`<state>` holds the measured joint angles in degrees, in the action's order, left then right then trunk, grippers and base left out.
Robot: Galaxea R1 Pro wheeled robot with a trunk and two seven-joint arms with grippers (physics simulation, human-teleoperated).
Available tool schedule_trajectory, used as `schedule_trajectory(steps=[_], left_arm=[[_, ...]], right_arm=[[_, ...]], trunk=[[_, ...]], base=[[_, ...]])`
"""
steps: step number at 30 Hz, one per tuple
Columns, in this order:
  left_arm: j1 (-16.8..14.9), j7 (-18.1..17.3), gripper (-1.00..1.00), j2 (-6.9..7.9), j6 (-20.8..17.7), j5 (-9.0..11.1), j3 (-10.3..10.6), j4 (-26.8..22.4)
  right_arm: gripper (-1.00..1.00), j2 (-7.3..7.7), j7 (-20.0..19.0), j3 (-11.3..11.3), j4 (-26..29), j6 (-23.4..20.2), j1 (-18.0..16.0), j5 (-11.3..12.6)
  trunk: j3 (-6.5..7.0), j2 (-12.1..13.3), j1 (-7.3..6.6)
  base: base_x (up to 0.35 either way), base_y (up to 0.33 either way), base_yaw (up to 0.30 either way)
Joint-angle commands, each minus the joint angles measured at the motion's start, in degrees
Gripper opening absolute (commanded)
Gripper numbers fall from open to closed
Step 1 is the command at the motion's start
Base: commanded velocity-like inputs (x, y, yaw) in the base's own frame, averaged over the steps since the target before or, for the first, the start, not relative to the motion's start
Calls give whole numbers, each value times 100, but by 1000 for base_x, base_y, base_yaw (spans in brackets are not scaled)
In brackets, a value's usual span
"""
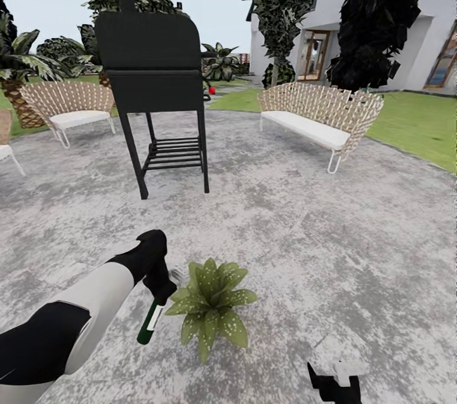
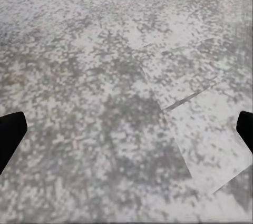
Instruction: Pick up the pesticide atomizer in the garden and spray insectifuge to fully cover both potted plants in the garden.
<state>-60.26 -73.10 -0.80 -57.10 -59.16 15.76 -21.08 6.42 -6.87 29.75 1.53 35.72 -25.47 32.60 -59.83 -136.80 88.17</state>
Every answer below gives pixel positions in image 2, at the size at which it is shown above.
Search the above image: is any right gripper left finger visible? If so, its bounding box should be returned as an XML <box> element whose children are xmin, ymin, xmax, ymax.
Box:
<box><xmin>0</xmin><ymin>111</ymin><xmax>27</xmax><ymax>174</ymax></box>

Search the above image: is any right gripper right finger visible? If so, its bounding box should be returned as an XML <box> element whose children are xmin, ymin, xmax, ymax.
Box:
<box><xmin>237</xmin><ymin>111</ymin><xmax>253</xmax><ymax>153</ymax></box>

